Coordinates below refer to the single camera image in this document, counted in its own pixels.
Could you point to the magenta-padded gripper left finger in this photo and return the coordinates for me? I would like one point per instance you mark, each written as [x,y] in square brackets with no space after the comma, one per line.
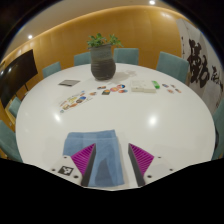
[83,158]

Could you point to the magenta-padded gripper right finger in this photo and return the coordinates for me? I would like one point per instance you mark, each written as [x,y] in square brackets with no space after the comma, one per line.
[141,160]

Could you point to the blue towel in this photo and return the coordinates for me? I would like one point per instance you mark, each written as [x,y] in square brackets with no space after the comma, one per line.
[106,146]

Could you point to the sheet of colourful stickers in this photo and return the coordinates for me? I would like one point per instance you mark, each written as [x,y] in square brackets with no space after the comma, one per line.
[75,101]

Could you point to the small colourful sticker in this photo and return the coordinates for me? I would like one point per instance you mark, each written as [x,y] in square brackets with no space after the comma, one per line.
[116,88]
[101,87]
[165,85]
[106,92]
[123,90]
[170,90]

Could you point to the white flat box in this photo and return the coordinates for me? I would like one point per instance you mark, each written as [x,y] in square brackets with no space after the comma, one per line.
[142,86]

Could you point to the green marker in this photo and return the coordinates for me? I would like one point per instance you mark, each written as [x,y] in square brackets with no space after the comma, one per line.
[155,84]

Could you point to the grey flat pad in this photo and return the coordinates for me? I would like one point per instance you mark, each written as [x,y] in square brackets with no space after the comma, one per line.
[69,82]

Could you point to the potted plant in grey pot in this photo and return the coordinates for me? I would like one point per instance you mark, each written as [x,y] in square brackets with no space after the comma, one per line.
[102,65]

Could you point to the teal chairs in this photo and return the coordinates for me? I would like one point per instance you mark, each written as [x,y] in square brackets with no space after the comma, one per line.
[172,66]

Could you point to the white calligraphy panel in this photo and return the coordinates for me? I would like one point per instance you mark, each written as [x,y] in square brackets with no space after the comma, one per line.
[200,63]

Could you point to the ceiling spot light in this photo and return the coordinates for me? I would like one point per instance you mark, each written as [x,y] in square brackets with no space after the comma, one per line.
[30,36]
[152,2]

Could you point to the black wall screen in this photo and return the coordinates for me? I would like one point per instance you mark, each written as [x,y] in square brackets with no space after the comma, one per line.
[16,78]

